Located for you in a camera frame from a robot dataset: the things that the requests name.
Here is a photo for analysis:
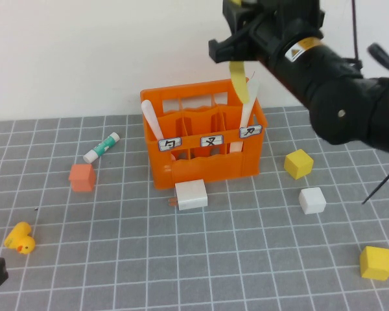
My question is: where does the white cube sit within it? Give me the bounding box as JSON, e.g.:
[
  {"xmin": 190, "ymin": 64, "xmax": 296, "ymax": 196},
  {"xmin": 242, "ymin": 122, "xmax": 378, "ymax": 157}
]
[{"xmin": 299, "ymin": 187, "xmax": 327, "ymax": 215}]

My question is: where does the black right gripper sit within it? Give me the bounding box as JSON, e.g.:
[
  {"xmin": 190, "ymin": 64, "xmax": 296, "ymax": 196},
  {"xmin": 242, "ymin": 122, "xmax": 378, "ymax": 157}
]
[{"xmin": 208, "ymin": 0, "xmax": 325, "ymax": 64}]

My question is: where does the paper label reading 刀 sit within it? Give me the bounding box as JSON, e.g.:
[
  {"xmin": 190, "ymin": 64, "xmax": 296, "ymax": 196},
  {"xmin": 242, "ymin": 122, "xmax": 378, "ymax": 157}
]
[{"xmin": 239, "ymin": 124, "xmax": 263, "ymax": 139}]

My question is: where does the black zip tie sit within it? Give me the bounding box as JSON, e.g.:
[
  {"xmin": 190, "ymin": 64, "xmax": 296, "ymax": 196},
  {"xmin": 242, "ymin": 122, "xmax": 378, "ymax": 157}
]
[{"xmin": 362, "ymin": 157, "xmax": 389, "ymax": 205}]

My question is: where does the salmon orange cube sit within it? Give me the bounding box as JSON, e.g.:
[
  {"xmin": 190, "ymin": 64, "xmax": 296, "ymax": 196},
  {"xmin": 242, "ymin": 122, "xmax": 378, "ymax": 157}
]
[{"xmin": 68, "ymin": 163, "xmax": 97, "ymax": 193}]

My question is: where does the paper label reading 叉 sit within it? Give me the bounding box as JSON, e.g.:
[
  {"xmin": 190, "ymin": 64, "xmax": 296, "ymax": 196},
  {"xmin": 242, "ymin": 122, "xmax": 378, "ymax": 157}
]
[{"xmin": 200, "ymin": 134, "xmax": 225, "ymax": 148}]

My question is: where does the yellow plastic knife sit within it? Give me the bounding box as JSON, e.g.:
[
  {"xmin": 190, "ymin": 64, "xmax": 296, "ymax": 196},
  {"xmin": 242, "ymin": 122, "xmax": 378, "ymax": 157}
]
[{"xmin": 228, "ymin": 0, "xmax": 250, "ymax": 104}]

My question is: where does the white plastic knife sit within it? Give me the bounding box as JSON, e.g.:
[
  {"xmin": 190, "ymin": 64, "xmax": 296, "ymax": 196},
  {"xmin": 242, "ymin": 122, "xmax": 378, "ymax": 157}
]
[{"xmin": 230, "ymin": 77, "xmax": 261, "ymax": 153}]

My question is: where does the pink plastic spoon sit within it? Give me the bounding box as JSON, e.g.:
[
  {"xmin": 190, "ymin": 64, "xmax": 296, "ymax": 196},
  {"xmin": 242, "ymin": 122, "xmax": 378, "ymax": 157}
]
[{"xmin": 141, "ymin": 99, "xmax": 178, "ymax": 162}]

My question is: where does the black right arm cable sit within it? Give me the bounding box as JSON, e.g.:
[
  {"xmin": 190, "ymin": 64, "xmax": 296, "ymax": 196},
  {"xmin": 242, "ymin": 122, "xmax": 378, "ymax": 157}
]
[{"xmin": 350, "ymin": 0, "xmax": 389, "ymax": 77}]

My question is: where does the yellow wooden cube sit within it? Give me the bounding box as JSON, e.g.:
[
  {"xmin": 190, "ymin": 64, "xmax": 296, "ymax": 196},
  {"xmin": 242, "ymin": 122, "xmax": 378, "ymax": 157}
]
[
  {"xmin": 284, "ymin": 148, "xmax": 314, "ymax": 181},
  {"xmin": 359, "ymin": 246, "xmax": 389, "ymax": 281}
]

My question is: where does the white charger plug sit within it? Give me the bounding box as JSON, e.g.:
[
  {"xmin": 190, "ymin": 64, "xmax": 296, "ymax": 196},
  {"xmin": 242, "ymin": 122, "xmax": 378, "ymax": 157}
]
[{"xmin": 168, "ymin": 179, "xmax": 209, "ymax": 211}]

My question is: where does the white green glue stick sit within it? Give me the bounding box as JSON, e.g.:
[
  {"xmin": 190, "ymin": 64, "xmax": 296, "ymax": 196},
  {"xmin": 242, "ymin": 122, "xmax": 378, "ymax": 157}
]
[{"xmin": 83, "ymin": 132, "xmax": 121, "ymax": 164}]

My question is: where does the yellow rubber duck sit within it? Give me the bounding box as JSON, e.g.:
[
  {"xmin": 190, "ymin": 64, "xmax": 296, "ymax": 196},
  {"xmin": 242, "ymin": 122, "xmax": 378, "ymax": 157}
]
[{"xmin": 4, "ymin": 221, "xmax": 36, "ymax": 256}]

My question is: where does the orange plastic cutlery holder crate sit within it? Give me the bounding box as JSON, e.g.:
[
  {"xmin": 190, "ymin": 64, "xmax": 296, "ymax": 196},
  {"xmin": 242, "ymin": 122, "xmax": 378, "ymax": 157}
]
[{"xmin": 140, "ymin": 78, "xmax": 268, "ymax": 190}]

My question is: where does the paper label reading 勺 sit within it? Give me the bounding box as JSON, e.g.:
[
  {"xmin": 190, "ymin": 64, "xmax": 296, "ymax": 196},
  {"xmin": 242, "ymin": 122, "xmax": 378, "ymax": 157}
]
[{"xmin": 158, "ymin": 137, "xmax": 183, "ymax": 152}]

